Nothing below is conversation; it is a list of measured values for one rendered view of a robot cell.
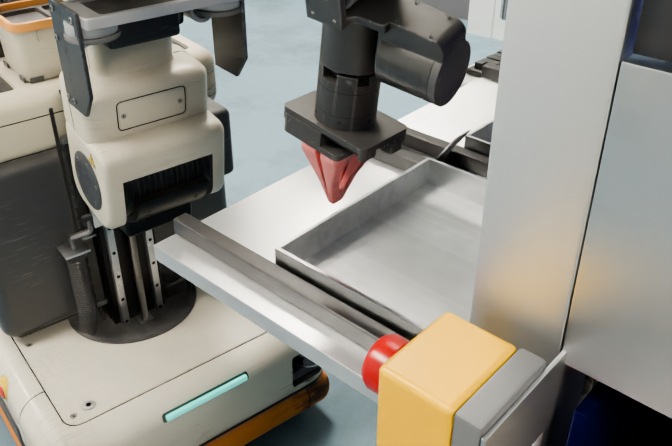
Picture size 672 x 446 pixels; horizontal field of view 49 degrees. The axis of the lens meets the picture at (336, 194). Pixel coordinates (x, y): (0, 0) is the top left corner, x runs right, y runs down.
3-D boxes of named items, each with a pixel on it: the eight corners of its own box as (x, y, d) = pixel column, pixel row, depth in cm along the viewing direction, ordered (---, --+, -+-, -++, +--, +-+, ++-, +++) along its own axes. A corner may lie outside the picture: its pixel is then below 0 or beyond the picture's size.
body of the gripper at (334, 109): (360, 168, 65) (371, 95, 61) (280, 121, 70) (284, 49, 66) (406, 143, 69) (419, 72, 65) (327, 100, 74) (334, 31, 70)
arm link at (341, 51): (351, -21, 65) (311, -4, 61) (417, 3, 62) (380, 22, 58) (343, 51, 69) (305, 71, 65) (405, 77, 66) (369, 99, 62)
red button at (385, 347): (436, 389, 49) (441, 343, 47) (399, 424, 47) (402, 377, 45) (391, 362, 51) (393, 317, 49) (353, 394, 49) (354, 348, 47)
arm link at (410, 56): (365, -95, 60) (299, -45, 56) (491, -57, 55) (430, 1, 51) (370, 26, 69) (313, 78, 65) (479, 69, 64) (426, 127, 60)
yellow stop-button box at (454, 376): (531, 443, 47) (548, 359, 44) (469, 517, 43) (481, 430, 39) (434, 385, 52) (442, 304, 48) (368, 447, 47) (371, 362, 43)
